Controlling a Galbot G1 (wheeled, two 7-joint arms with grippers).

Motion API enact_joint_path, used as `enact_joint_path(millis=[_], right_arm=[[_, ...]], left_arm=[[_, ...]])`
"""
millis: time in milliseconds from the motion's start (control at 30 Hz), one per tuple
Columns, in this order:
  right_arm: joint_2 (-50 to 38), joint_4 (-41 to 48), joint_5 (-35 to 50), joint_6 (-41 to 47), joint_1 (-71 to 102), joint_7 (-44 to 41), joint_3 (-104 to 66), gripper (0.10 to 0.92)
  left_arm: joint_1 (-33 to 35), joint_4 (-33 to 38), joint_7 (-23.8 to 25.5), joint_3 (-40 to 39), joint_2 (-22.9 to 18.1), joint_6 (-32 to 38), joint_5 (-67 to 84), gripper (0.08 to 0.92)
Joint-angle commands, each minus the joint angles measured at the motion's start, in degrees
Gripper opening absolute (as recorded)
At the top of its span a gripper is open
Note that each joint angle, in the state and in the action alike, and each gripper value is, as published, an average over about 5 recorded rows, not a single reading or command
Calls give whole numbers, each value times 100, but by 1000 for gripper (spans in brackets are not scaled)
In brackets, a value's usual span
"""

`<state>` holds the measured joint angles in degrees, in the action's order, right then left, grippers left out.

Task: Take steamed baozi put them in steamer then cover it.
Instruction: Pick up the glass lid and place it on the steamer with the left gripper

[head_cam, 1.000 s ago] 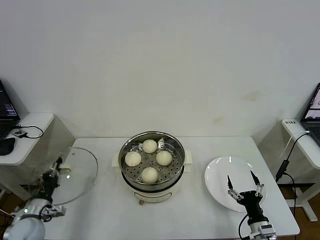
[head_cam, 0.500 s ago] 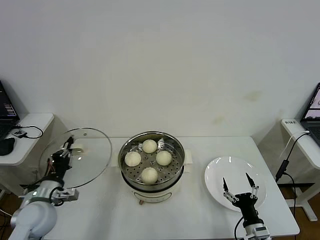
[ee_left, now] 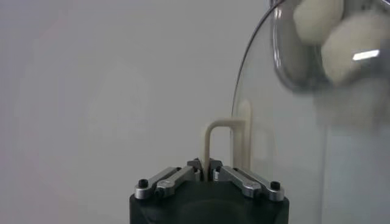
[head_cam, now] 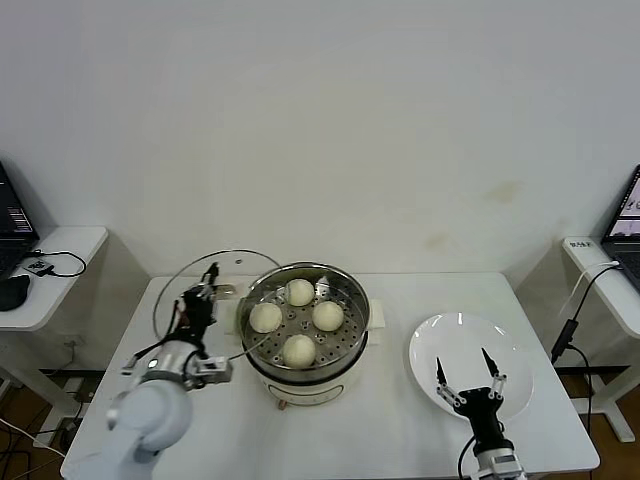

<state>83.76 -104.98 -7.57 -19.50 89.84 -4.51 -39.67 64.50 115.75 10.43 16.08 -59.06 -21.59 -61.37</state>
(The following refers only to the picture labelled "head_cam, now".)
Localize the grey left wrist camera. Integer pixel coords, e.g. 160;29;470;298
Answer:
194;357;235;386

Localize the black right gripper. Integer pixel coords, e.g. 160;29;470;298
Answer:
435;348;514;451

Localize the white side table rounded corner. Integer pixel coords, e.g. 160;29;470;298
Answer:
0;226;110;419

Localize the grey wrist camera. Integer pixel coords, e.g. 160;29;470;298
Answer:
488;448;521;471
194;357;235;386

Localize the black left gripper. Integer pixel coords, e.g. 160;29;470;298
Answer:
173;261;220;346

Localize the thin black looped cable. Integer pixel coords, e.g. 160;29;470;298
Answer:
27;248;88;280

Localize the white side table with label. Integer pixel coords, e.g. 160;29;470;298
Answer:
559;235;640;444

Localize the perforated steel steamer pot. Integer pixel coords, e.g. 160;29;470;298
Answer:
236;261;372;379

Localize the black laptop with light screen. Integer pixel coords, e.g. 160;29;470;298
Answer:
601;165;640;291

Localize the white floor cable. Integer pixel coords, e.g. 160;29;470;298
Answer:
0;417;66;459

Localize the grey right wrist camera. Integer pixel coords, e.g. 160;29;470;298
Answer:
488;448;521;471

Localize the round glass lid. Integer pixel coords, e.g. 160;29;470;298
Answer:
153;248;286;362

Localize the black laptop with dark screen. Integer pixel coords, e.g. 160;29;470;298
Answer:
0;159;41;281

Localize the white charging cable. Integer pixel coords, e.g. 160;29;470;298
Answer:
559;259;621;316

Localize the white power strip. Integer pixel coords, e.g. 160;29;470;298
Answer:
63;377;96;405

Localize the black cat-shaped mouse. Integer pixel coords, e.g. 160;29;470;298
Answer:
0;274;32;312

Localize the cream electric cooker base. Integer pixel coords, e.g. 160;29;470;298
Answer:
222;298;387;412

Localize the round white plate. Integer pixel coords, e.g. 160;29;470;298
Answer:
408;312;535;425

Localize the white steamed baozi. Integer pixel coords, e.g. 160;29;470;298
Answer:
282;334;318;367
284;278;316;307
311;301;346;332
248;303;284;334

